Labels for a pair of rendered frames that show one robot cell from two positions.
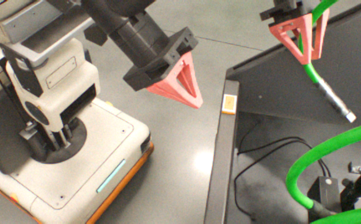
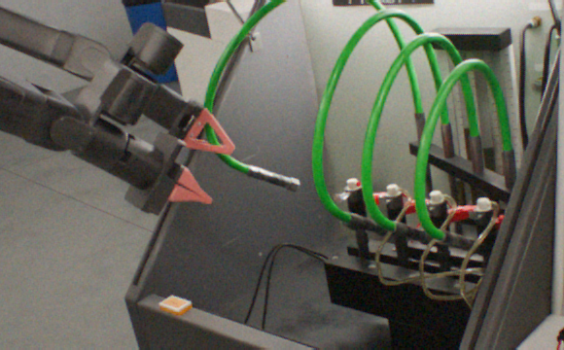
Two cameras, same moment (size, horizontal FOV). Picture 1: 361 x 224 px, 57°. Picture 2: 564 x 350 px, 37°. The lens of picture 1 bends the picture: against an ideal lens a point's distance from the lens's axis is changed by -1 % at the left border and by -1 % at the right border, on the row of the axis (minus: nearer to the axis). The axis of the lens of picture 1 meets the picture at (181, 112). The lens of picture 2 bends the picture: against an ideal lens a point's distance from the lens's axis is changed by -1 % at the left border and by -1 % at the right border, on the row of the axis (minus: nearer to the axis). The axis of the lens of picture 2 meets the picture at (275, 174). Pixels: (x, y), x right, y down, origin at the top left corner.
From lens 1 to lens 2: 0.88 m
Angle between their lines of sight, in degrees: 52
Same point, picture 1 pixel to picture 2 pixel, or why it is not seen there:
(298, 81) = (207, 246)
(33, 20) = not seen: outside the picture
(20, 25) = not seen: outside the picture
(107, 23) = (117, 147)
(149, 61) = (162, 164)
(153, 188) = not seen: outside the picture
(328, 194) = (346, 262)
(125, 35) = (134, 150)
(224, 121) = (192, 317)
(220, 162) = (240, 332)
